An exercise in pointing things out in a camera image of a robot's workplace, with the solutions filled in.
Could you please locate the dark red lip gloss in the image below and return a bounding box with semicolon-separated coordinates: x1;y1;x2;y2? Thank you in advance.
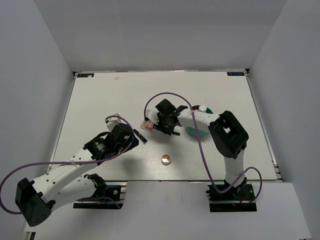
172;131;181;136

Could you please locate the white lotion bottle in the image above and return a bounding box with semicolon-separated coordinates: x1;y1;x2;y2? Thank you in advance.
198;105;207;113

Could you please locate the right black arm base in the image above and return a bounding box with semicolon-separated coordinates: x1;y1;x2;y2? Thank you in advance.
206;184;257;213

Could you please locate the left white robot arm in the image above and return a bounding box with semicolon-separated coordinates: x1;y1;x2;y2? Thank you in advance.
15;123;139;227

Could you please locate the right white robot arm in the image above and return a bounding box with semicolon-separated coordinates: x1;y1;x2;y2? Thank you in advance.
146;99;249;200

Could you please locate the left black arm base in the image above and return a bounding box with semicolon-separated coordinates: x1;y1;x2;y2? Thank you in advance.
73;182;127;210

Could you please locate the eyeshadow palette clear case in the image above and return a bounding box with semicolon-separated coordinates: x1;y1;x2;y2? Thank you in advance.
140;120;155;132

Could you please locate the teal round organizer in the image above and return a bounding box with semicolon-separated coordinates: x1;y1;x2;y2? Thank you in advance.
184;103;215;138

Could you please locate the round beige powder compact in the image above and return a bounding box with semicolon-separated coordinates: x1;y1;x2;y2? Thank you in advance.
161;154;172;166

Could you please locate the left blue corner label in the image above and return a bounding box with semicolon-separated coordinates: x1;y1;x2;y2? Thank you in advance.
77;73;95;78

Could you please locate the blue corner label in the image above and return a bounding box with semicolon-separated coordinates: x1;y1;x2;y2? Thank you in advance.
227;71;245;77
77;73;95;78

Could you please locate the right blue corner label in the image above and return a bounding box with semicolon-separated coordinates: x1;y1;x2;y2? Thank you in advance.
227;71;245;77

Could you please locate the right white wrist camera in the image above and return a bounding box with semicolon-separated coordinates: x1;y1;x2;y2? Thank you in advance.
144;109;158;124

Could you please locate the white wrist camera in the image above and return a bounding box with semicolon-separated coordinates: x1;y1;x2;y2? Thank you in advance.
104;113;122;132
144;109;158;124

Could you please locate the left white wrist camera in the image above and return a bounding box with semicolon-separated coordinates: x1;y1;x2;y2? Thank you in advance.
104;113;122;132

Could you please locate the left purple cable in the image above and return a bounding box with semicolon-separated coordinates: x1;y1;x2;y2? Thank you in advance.
0;115;136;215

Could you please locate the purple cable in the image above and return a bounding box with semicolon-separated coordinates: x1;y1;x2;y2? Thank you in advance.
143;92;263;206
0;115;136;215

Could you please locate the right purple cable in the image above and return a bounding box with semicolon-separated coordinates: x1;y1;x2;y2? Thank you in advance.
143;92;263;206

